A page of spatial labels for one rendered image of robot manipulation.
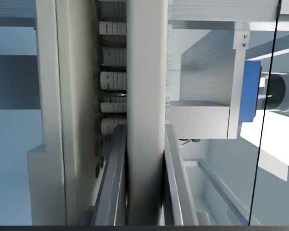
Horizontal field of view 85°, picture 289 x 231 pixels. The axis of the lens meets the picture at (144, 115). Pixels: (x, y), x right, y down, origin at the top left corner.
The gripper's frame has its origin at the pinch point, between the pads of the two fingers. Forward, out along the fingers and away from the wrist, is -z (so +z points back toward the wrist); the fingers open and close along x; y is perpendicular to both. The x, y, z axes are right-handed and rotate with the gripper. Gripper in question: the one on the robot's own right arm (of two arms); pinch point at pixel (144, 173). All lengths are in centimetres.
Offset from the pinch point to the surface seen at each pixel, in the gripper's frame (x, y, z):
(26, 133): 112, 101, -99
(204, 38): -25, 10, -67
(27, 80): 43, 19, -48
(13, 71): 48, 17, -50
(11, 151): 111, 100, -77
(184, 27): -10.7, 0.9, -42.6
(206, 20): -14.9, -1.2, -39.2
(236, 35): -26, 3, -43
